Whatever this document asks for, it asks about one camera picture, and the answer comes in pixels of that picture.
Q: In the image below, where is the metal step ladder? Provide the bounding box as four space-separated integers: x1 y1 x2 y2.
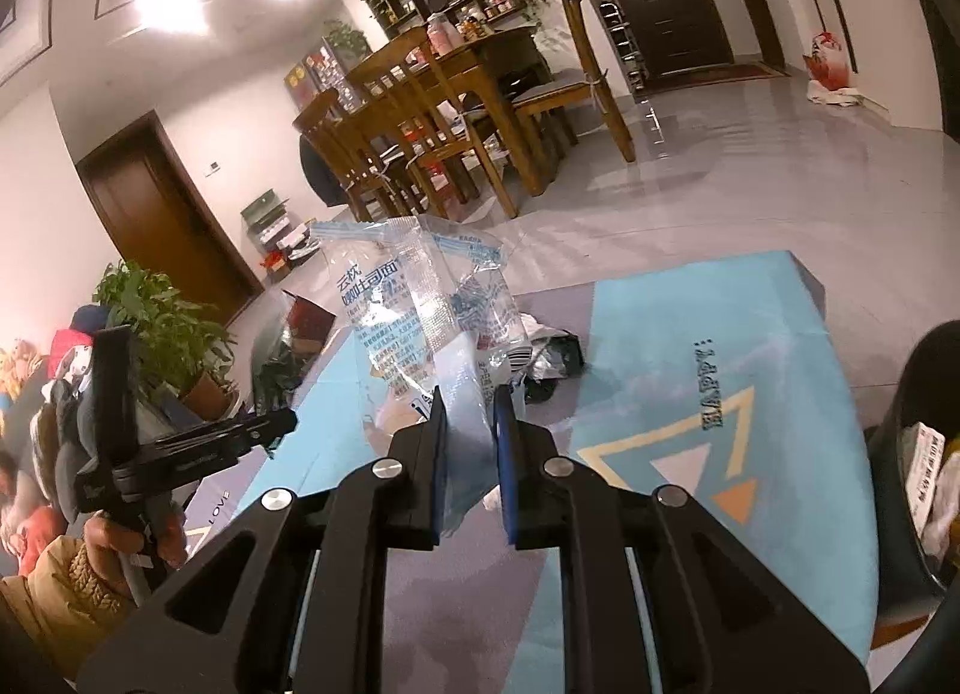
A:
600 0 668 140

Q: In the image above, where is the dark red box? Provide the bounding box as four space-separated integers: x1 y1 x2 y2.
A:
285 292 338 357

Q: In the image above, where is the stack of boxes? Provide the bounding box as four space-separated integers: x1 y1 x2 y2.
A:
255 217 316 282

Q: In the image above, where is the green trailing plant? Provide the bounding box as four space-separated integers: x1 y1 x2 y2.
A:
324 19 372 61

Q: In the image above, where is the clear blue printed plastic bag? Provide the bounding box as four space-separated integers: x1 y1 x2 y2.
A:
309 215 537 541

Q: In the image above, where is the red gift bag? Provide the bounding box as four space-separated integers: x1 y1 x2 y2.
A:
802 29 856 91

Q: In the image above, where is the sticker covered refrigerator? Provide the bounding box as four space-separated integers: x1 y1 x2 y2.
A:
283 37 355 119

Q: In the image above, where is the brown interior door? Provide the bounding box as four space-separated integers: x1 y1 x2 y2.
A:
75 110 263 327

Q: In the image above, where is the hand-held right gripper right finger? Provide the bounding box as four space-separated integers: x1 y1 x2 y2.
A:
491 386 871 694

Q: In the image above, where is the green cardboard box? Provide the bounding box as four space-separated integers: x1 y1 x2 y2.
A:
240 190 290 230

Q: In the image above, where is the grey foil wrapper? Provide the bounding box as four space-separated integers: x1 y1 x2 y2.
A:
521 334 586 402

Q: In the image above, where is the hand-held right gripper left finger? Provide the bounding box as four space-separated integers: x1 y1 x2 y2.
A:
75 385 451 694

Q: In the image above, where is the black plastic bucket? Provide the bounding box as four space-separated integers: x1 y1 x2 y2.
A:
862 319 960 597

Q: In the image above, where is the round glass side table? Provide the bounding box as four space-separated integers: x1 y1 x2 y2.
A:
247 289 353 419

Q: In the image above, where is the pile of clothes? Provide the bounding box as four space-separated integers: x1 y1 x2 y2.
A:
0 304 102 575

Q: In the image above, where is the blue grey tablecloth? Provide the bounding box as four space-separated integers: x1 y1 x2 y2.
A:
172 250 880 694

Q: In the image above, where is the person's left hand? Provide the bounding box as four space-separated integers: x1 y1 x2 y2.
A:
82 506 188 596

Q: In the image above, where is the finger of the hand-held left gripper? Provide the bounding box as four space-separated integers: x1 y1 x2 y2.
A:
91 325 137 474
225 407 301 455

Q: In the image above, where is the white cloth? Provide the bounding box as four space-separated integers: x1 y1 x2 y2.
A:
806 82 890 113

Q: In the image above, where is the door mat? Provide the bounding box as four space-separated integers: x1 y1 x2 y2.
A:
645 62 788 93

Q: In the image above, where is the wooden dining table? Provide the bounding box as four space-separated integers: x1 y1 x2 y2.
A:
390 26 556 219

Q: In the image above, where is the dark jacket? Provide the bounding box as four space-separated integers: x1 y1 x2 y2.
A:
298 134 346 207

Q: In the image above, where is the wooden chair with cushion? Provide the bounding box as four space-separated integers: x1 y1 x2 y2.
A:
514 0 638 166

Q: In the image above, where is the potted green plant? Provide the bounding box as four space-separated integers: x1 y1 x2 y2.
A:
90 259 241 425

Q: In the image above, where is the wooden dining chair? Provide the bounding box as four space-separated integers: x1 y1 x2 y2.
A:
345 44 518 222
292 88 421 222

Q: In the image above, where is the person's left forearm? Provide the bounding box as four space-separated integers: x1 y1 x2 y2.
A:
0 533 155 665

